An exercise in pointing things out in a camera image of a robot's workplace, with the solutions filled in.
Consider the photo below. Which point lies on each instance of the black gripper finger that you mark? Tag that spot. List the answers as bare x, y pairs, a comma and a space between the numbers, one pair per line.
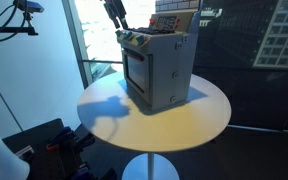
112, 15
121, 13

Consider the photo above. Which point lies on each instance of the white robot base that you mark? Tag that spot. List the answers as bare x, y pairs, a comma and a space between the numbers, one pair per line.
0, 156

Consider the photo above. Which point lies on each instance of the teal knob beside red mark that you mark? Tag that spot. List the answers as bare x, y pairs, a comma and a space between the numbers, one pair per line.
119, 33

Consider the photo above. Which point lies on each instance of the red toy stove dial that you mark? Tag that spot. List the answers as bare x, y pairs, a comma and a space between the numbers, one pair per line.
152, 21

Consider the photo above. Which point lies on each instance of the toy stove keypad panel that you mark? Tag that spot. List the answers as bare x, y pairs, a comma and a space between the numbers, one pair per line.
166, 22

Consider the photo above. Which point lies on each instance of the grey oven door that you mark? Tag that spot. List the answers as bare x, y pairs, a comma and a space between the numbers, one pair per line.
137, 73

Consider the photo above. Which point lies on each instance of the grey toy stove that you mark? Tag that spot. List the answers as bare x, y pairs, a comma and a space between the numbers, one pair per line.
170, 70

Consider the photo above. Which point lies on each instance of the grey window frame post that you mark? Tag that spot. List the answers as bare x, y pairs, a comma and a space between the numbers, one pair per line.
77, 43

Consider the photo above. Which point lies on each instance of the window guard rail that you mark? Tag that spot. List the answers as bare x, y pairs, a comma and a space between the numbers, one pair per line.
100, 61

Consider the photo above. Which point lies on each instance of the blue camera on mount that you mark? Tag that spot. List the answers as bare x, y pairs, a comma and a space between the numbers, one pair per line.
30, 5

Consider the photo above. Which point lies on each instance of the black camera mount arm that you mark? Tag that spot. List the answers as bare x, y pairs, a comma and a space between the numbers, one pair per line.
7, 30

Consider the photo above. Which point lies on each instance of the white round table pedestal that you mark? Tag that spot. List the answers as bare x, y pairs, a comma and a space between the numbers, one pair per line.
150, 168

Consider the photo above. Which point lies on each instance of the silver metal bracket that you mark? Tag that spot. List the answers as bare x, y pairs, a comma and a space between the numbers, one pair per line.
24, 152

